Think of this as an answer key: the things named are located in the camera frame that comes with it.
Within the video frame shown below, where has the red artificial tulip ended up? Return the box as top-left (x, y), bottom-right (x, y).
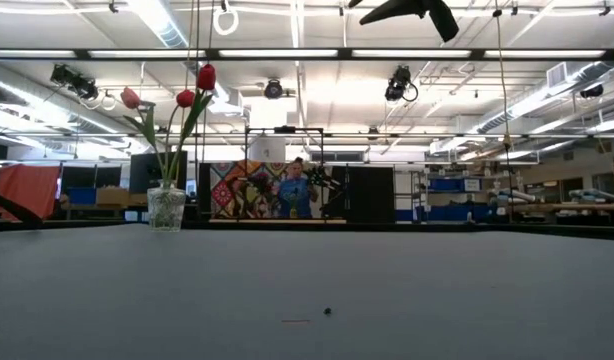
top-left (166, 88), bottom-right (197, 186)
top-left (169, 63), bottom-right (218, 186)

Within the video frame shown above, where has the pink artificial tulip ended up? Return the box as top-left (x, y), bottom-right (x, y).
top-left (120, 86), bottom-right (168, 189)

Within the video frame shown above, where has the clear glass vase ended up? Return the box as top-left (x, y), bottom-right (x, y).
top-left (146, 179), bottom-right (187, 233)

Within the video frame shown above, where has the shelf with blue bins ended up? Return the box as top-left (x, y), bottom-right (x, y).
top-left (411, 169), bottom-right (488, 224)

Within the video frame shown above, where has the black panel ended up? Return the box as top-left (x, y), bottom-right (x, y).
top-left (331, 166), bottom-right (396, 224)

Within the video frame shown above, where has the black linear light bar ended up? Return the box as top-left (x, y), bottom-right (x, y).
top-left (0, 47), bottom-right (614, 63)

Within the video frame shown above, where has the white box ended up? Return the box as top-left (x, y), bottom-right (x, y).
top-left (249, 137), bottom-right (287, 164)

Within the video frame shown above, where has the person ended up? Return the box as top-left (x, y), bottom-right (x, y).
top-left (276, 156), bottom-right (321, 220)

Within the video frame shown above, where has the wooden workbench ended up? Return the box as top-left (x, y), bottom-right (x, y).
top-left (506, 199), bottom-right (614, 214)

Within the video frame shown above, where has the colourful patterned quilt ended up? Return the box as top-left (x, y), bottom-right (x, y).
top-left (209, 159), bottom-right (288, 220)

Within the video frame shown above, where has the black monitor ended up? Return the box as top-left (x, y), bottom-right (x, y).
top-left (129, 151), bottom-right (189, 195)

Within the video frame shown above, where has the cardboard box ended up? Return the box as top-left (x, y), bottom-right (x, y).
top-left (95, 186), bottom-right (132, 206)

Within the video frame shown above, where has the blue bin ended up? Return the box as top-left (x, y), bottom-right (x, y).
top-left (66, 187), bottom-right (98, 206)

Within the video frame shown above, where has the orange cloth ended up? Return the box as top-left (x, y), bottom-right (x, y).
top-left (0, 163), bottom-right (63, 222)

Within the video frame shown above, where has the hanging rope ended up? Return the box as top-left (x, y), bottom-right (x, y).
top-left (492, 0), bottom-right (514, 151)

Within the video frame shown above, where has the black stand frame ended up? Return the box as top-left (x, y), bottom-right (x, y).
top-left (244, 125), bottom-right (326, 221)

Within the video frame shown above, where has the white hanging ring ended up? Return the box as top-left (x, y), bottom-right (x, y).
top-left (212, 3), bottom-right (240, 37)

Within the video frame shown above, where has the black aluminium table frame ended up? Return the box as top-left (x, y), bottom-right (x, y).
top-left (0, 217), bottom-right (614, 241)

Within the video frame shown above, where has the black diagonal frame strut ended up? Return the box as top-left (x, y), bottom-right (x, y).
top-left (0, 187), bottom-right (44, 226)

